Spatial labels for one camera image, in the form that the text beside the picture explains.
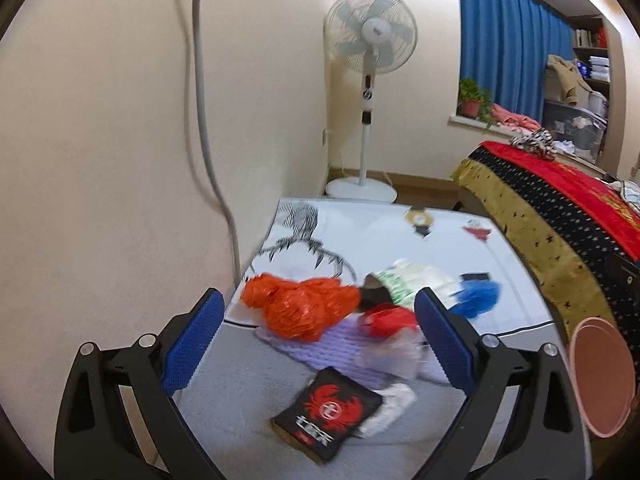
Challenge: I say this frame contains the blue plastic bag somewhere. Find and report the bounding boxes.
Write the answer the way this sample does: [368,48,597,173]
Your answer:
[452,280,501,318]

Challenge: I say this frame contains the red plastic bag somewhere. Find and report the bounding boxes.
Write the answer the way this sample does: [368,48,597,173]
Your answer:
[361,304,418,338]

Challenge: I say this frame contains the pink cloth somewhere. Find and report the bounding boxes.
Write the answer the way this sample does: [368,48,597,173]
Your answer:
[490,102,543,131]

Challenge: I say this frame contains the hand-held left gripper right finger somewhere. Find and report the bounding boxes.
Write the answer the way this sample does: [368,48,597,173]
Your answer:
[414,287,587,480]

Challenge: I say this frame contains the clear plastic bag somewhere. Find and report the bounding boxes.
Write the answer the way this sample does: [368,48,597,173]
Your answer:
[360,332,436,378]

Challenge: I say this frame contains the white standing fan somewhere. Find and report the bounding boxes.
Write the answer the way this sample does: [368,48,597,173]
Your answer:
[322,0,418,203]

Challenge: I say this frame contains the blue curtain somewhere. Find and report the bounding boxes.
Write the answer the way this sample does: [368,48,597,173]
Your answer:
[456,0,576,121]

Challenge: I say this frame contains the clear storage box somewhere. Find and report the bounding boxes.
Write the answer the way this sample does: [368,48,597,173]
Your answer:
[542,100,608,161]

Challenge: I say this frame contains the potted green plant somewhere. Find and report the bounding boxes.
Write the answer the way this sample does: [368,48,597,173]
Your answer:
[457,78,496,128]

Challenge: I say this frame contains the white tissue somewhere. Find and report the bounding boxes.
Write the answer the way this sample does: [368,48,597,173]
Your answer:
[360,382,417,438]

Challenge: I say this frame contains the star-printed yellow and black blanket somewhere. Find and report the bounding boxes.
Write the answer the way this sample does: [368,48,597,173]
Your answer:
[452,147,640,356]

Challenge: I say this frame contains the folded white cloths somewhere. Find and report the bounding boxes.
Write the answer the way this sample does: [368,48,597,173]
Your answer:
[575,57,612,82]

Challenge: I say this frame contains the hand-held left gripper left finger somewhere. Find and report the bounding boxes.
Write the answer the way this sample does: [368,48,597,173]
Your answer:
[54,287,226,480]

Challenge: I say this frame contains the black packet with red crab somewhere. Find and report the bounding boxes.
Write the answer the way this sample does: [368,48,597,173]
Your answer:
[270,366,383,465]

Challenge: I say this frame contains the red blanket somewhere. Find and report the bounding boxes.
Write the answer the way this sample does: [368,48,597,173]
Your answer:
[480,141,640,261]

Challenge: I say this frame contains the beige coat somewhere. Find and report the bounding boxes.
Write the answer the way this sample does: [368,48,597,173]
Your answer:
[546,54,593,103]

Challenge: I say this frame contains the white windowsill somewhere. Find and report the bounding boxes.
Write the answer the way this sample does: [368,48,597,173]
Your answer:
[447,115,521,136]

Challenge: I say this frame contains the pink plastic bin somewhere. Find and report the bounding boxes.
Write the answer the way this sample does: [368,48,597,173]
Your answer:
[569,316,635,438]

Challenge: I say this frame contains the purple knitted mat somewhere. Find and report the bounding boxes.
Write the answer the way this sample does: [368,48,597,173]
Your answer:
[255,317,456,386]

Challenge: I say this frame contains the wooden bookshelf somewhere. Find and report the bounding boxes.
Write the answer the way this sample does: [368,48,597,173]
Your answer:
[570,15,613,161]

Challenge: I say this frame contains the white green-printed plastic bag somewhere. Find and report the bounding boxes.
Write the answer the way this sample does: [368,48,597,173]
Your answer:
[372,258,458,308]

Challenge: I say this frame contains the black and white striped cloth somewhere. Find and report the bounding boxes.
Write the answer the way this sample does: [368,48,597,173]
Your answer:
[509,128,558,161]

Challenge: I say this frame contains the orange plastic bag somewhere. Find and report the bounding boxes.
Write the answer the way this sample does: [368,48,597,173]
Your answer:
[240,273,362,343]

